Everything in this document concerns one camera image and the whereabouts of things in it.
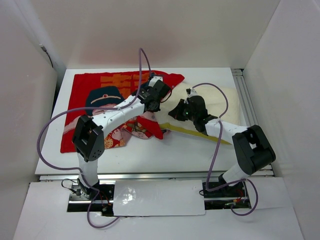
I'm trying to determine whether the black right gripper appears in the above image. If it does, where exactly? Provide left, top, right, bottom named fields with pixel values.
left=168, top=98, right=197, bottom=122

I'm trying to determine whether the cream quilted pillow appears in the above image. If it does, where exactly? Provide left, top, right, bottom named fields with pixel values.
left=154, top=82, right=241, bottom=142

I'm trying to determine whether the red printed pillowcase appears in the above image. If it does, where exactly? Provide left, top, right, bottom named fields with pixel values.
left=59, top=71, right=186, bottom=154

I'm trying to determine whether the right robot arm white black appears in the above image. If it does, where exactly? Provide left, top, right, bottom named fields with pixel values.
left=168, top=95, right=276, bottom=196

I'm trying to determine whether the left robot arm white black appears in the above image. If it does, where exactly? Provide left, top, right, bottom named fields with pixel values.
left=72, top=80, right=171, bottom=200

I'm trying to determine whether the white cover plate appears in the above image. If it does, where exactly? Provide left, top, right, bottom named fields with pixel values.
left=112, top=180, right=206, bottom=217

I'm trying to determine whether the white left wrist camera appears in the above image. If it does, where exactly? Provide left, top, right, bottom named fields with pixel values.
left=148, top=72, right=164, bottom=87

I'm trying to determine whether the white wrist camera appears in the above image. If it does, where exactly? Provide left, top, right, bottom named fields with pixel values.
left=186, top=88, right=198, bottom=98
left=148, top=72, right=164, bottom=87

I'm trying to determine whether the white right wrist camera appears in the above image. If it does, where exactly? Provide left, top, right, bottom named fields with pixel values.
left=186, top=88, right=198, bottom=98

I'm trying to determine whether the aluminium side rail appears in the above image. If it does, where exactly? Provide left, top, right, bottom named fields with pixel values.
left=231, top=68, right=258, bottom=126

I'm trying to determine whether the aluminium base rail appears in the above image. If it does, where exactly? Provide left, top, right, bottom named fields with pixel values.
left=37, top=170, right=276, bottom=217

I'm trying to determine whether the black wall cable with plug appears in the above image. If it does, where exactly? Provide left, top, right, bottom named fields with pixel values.
left=39, top=43, right=55, bottom=68

